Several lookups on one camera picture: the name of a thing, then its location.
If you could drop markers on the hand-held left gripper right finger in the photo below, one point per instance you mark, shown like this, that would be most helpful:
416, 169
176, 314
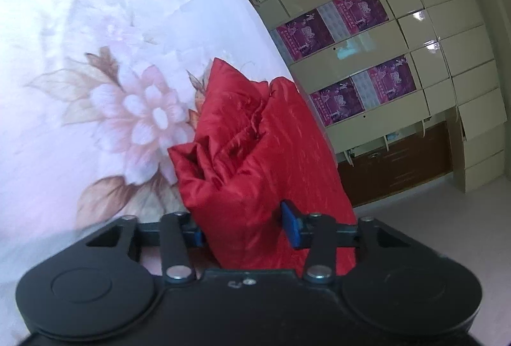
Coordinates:
290, 224

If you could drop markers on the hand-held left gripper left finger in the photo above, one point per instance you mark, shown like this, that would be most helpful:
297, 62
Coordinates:
198, 237

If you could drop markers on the red quilted jacket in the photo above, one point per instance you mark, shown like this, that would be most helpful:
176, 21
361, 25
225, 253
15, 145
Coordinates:
271, 154

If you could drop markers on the pale blue bottle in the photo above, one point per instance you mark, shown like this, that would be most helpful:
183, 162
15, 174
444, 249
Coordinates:
393, 136

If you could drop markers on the floral white bed sheet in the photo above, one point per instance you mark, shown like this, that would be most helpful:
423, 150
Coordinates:
99, 50

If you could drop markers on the cream wardrobe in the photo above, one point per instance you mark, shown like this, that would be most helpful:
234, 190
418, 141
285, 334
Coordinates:
439, 10

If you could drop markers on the purple wall poster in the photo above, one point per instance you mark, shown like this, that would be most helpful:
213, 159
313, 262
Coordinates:
339, 103
305, 35
391, 76
361, 8

